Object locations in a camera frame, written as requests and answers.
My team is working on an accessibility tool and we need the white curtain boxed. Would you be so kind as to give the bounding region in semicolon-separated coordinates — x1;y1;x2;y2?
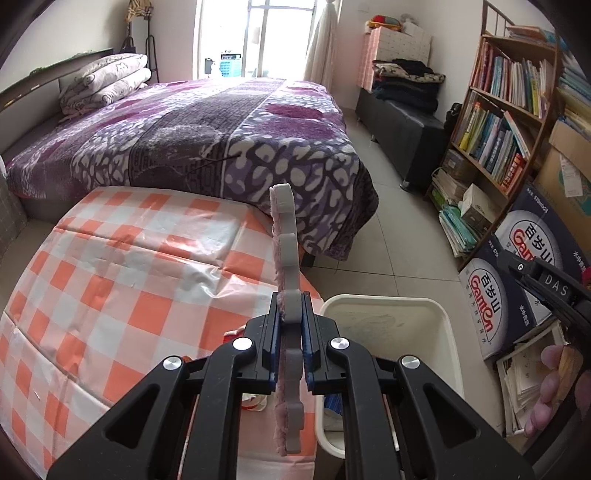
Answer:
305;0;342;97

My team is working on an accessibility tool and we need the pink foam puzzle strip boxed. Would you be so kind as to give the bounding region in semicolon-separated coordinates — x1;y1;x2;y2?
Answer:
269;184;305;457

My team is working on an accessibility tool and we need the dark wooden headboard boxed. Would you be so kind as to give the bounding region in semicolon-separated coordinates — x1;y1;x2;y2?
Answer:
0;48;114;158

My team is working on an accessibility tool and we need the black coat stand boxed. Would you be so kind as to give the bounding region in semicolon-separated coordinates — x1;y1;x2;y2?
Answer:
121;0;160;84

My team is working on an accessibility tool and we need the pink and white cabinet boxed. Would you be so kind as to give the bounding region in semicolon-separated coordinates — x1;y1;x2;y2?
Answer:
360;28;432;90

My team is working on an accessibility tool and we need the row of upright books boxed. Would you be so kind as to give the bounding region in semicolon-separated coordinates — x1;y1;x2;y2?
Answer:
452;102;529;195
475;44;555;118

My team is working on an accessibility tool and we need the pile of folded clothes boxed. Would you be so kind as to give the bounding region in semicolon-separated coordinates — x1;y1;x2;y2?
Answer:
372;59;446;114

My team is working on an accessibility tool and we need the red drink carton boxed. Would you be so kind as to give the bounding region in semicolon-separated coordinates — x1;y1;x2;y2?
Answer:
224;329;267;413

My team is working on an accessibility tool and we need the stack of loose papers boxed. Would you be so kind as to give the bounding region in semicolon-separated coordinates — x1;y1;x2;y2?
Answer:
496;323;568;437

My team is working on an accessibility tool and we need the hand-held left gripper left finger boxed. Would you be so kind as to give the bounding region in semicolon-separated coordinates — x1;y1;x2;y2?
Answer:
46;293;282;480

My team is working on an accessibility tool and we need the blue and white carton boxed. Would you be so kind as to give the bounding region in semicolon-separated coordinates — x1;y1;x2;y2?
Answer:
459;233;555;361
496;185;585;278

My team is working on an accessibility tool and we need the white plastic bin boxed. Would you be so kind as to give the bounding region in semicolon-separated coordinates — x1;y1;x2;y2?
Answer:
315;295;465;462

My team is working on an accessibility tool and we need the beige tissue box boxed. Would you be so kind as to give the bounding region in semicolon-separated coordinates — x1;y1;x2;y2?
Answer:
460;184;504;227

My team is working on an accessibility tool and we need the brown cardboard box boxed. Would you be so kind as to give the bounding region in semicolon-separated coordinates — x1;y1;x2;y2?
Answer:
533;120;591;245

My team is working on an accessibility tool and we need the grey checked cushion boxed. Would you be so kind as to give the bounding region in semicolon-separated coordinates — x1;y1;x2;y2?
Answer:
0;175;28;252

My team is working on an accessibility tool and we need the person's right hand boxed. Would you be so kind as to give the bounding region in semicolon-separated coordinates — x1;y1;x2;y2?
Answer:
524;345;591;435

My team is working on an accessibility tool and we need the window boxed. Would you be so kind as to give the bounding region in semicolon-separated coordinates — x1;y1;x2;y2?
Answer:
194;0;319;79

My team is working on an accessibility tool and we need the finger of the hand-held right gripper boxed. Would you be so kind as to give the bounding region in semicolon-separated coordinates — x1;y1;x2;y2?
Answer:
496;249;539;289

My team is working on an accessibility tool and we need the wooden bookshelf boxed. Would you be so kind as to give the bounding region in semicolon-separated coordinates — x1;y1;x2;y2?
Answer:
427;0;561;273

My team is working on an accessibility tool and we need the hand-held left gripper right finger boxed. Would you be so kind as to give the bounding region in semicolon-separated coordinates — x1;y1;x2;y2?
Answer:
300;292;536;480

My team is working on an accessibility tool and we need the stack of lying books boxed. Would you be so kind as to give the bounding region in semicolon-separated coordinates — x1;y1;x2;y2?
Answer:
431;168;481;257
556;46;591;134

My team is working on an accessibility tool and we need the folded patterned quilt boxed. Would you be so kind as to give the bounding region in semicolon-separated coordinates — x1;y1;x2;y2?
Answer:
59;53;152;116

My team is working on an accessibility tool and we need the bed with purple quilt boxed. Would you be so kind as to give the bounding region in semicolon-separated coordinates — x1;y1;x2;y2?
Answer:
4;78;379;261

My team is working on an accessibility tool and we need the black bench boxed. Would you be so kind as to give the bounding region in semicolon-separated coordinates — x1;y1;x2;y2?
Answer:
355;88;446;192

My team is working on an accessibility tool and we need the colourful plush toy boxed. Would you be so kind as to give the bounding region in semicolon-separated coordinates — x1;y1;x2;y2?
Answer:
367;14;402;31

